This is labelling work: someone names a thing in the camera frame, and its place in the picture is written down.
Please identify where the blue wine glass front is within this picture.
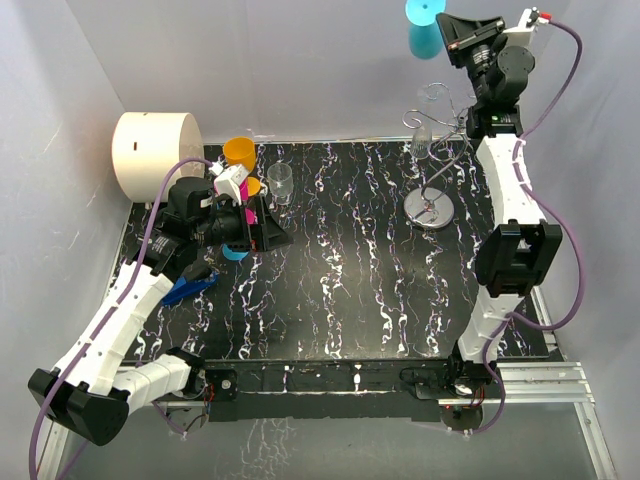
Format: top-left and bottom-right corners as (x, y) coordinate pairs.
(222, 244), (248, 261)

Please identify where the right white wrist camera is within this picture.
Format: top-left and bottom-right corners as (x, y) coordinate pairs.
(504, 7), (552, 41)

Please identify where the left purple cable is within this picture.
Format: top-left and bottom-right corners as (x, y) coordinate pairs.
(28, 157), (224, 479)

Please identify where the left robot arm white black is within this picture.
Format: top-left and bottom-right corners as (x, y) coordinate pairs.
(28, 177), (293, 446)

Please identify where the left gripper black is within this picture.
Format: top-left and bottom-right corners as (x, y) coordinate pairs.
(192, 195), (293, 252)

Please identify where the purple cable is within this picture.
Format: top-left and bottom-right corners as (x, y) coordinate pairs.
(479, 14), (587, 436)
(28, 157), (224, 479)

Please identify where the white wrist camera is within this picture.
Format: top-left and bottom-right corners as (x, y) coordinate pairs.
(208, 162), (249, 205)
(504, 7), (552, 41)

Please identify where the silver wire glass rack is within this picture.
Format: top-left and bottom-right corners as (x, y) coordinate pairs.
(402, 82), (473, 230)

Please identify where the clear glass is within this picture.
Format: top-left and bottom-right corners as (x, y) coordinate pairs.
(267, 162), (294, 205)
(410, 121), (433, 160)

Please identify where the blue wine glass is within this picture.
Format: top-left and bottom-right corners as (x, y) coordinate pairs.
(222, 244), (248, 261)
(405, 0), (446, 60)

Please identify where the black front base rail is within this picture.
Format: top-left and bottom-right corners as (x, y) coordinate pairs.
(202, 357), (481, 424)

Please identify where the pink plastic wine glass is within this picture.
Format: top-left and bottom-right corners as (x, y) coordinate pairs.
(239, 176), (261, 225)

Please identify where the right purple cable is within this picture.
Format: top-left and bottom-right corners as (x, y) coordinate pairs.
(479, 14), (587, 436)

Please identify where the blue black clip tool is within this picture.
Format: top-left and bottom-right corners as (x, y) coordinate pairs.
(161, 265), (218, 306)

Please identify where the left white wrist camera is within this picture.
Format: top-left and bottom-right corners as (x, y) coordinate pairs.
(208, 162), (249, 205)

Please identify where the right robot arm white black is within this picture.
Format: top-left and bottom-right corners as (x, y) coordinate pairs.
(436, 8), (563, 397)

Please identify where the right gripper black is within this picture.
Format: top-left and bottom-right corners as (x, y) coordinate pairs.
(436, 15), (506, 106)

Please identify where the white cylindrical container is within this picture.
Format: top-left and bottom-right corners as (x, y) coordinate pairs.
(111, 112), (204, 203)

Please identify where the yellow plastic wine glass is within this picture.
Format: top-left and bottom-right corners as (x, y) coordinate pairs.
(223, 137), (261, 196)

